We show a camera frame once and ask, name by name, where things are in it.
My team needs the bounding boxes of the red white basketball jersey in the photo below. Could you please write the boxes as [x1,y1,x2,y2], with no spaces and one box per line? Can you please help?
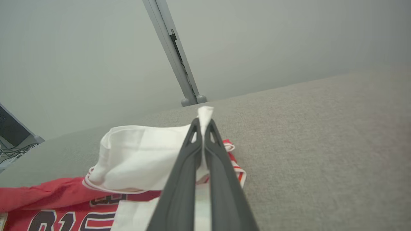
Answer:
[0,106,247,231]

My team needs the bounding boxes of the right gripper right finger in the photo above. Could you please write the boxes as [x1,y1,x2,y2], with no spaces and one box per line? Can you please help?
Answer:
[205,119,260,231]

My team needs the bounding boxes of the grey partition post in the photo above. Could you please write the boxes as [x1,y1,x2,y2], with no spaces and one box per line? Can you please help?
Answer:
[156,0,208,104]
[142,0,197,107]
[0,103,45,144]

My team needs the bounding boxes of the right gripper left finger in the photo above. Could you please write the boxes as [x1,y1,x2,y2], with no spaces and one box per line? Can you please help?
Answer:
[146,117,204,231]

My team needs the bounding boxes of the tangled floor cables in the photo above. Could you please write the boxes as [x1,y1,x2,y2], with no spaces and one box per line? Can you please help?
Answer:
[0,143,39,165]

